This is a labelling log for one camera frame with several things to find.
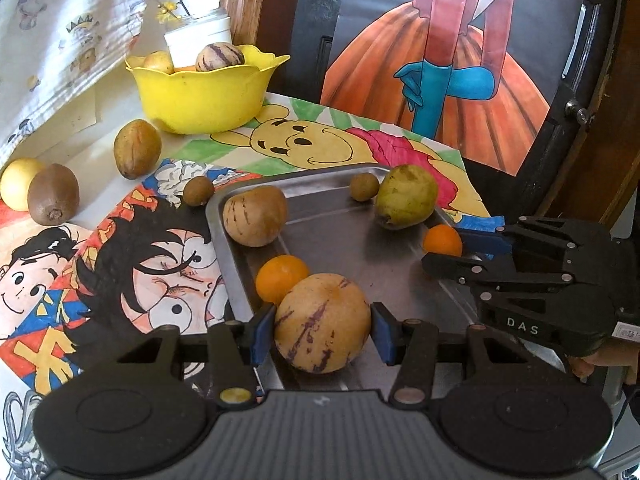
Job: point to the green pear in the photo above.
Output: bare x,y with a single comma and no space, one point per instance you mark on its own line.
406,195

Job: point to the metal door knob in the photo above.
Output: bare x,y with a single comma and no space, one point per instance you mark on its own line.
575,110

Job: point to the wooden door frame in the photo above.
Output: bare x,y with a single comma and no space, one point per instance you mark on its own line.
245,0

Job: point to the person's right hand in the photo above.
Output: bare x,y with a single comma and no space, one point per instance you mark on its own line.
592,364

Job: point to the yellow-orange tangerine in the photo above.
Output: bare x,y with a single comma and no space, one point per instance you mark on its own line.
280,275

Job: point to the small orange tangerine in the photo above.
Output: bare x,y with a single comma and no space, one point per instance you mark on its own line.
442,240

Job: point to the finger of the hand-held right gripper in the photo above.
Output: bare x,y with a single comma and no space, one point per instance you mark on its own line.
460,270
485,242

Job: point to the white printed blanket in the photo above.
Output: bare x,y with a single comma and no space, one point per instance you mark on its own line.
50,35

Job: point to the yellow lemon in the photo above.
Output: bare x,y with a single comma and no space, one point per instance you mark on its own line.
17,180

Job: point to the brown kiwi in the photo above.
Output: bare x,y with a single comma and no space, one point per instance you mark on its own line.
52,192

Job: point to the purple-striped pepino melon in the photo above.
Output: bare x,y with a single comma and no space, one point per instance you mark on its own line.
219,56

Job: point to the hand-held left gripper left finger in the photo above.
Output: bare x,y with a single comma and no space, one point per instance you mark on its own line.
262,335

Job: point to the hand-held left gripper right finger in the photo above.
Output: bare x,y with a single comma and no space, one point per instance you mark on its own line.
384,335

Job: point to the small yellow fruit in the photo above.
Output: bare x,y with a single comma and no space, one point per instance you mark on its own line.
159,61

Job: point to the white cup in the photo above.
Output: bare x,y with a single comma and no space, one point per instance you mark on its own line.
200,35

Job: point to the cream striped pepino melon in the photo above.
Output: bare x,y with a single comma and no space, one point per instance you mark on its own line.
322,322

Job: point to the black door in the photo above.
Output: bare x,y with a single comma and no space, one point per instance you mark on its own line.
310,35

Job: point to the wall poster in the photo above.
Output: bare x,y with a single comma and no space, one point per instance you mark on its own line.
475,125

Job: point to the oval green-brown fruit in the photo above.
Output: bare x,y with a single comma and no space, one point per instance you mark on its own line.
136,149

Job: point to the tan pepino melon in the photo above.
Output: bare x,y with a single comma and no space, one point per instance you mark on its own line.
255,215

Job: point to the small brown round fruit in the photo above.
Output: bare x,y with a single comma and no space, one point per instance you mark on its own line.
363,186
198,191

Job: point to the metal tray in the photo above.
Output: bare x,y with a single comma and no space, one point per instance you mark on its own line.
350,240

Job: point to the yellow scalloped bowl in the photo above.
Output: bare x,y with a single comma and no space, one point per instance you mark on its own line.
200,100

